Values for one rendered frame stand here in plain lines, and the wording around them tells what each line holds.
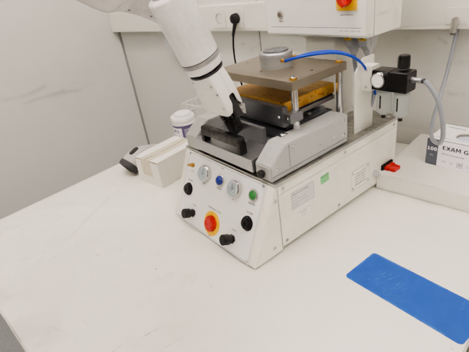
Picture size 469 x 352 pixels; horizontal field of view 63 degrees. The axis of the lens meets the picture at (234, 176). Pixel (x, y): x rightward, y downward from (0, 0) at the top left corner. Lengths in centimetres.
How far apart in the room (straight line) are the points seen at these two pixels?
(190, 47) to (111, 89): 167
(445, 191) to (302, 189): 36
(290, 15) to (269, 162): 44
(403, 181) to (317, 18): 46
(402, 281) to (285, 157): 33
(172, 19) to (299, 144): 35
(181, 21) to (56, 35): 157
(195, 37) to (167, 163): 55
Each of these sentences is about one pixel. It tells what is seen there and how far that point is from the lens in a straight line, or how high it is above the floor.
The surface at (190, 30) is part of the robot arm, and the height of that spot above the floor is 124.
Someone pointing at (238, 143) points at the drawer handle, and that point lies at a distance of 83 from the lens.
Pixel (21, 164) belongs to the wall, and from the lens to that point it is 229.
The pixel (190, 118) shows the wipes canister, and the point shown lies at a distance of 141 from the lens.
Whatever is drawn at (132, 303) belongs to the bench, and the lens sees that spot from 87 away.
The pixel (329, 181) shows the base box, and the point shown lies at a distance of 94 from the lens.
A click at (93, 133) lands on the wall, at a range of 240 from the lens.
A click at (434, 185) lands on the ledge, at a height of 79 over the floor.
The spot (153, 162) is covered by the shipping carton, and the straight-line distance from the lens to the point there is 122.
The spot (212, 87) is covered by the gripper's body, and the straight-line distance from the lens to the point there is 80.
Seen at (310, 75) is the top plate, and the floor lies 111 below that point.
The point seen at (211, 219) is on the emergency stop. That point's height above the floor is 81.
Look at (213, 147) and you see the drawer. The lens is 92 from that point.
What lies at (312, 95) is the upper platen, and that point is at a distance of 92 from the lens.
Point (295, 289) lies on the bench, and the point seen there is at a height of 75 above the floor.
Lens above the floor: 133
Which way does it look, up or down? 28 degrees down
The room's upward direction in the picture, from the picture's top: 9 degrees counter-clockwise
